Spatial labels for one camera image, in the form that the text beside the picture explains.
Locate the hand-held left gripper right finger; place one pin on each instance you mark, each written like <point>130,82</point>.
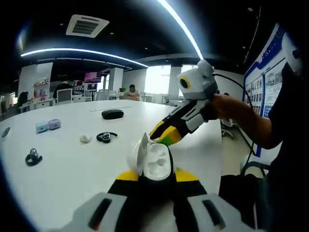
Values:
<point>183,193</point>

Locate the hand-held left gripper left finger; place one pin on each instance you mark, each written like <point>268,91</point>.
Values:
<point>125,205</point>

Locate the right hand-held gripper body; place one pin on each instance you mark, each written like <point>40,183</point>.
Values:
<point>198,82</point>

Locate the black googly-eyed earbud case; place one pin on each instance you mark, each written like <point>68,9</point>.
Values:
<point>157,164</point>

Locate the black oval earbud case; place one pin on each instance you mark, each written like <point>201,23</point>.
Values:
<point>112,114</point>

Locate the black ear-hook earbud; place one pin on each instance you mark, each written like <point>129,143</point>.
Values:
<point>30,160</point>
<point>103,137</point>

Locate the greyish lilac earbud case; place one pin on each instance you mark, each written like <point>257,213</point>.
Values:
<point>54,124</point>

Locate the light blue earbud case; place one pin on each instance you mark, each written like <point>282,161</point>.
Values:
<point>41,127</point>

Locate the person's right hand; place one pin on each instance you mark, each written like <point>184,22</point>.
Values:
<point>219,107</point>

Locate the ceiling light strip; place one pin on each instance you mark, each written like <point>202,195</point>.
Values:
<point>183,26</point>
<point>72,50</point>

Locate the grey office chair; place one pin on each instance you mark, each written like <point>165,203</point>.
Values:
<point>256,165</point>

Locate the pink monitor screen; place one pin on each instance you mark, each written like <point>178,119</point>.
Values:
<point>93,77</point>

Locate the white chest-worn device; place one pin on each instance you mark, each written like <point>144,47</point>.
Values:
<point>288,60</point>

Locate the person's dark shirt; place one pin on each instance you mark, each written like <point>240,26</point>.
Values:
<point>289,169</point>

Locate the white office chair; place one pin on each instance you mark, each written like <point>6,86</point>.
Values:
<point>65,95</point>

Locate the ceiling air conditioner vent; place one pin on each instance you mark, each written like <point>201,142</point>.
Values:
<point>87,26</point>

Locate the pink display shelf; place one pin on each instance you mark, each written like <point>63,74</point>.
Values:
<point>41,91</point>

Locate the black and white small device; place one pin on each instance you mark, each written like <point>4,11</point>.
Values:
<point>6,132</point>

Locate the blue white wall poster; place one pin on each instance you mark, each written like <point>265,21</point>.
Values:
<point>272,72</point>

